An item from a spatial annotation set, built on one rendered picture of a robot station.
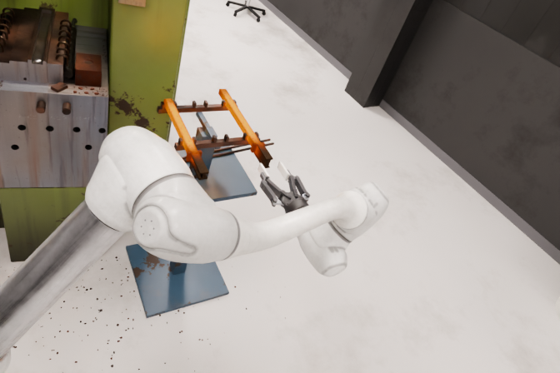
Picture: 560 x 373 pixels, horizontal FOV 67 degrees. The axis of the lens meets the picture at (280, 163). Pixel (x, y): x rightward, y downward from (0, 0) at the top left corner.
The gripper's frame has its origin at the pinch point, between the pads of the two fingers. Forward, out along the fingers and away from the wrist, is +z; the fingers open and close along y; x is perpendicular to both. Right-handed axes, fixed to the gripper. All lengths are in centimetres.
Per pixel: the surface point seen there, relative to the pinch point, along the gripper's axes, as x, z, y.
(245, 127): 1.2, 22.3, -1.1
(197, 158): 1.6, 7.6, -24.1
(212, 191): -26.0, 17.9, -10.4
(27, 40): 6, 71, -66
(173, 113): 1.2, 32.4, -24.8
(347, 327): -93, -25, 60
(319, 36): -76, 275, 218
